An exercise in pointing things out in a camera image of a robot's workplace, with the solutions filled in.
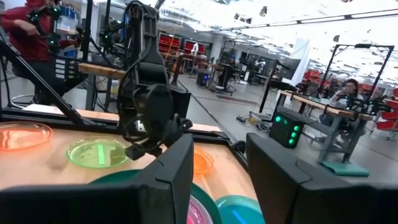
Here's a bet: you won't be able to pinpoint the magenta plastic plate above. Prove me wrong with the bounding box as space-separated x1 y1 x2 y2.
186 195 215 224

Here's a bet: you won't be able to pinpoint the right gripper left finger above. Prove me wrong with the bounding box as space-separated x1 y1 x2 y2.
0 133 195 224

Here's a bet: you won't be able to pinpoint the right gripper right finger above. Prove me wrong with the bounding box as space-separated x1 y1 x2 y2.
245 133 398 224

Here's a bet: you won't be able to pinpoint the person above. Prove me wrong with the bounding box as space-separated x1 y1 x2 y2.
0 0 86 105
319 78 368 131

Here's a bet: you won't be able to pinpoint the green transparent plate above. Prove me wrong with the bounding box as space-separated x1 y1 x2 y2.
65 136 130 169

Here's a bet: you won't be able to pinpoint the large orange transparent plate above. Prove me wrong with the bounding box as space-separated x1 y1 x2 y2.
0 121 53 152

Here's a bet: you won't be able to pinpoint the dark computer monitor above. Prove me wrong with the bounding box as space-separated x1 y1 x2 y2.
277 57 302 81

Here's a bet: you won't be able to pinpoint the tangled floor cables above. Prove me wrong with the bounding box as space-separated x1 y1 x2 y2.
235 112 272 134

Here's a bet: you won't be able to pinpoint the black box with green lights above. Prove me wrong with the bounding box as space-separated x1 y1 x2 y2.
268 111 305 149

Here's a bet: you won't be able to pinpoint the black overhead camera frame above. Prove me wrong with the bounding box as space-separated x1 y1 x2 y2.
316 43 396 101

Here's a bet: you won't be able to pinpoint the red storage shelf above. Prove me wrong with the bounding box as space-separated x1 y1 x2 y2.
157 32 206 57

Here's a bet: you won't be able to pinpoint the long wooden table grey legs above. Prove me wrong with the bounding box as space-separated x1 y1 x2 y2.
277 89 376 164

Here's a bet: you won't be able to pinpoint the large dark green plate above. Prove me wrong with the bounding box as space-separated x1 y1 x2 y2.
89 169 223 224

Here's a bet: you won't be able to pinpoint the teal transparent plate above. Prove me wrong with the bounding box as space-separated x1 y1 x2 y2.
215 195 266 224

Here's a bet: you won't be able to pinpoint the wooden workbench with metal legs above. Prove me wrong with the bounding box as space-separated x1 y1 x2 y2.
76 62 127 112

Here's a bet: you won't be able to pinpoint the teal cloth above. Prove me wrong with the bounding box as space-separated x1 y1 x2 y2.
319 161 371 178

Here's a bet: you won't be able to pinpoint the small orange transparent plate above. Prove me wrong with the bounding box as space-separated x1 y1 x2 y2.
192 146 215 175

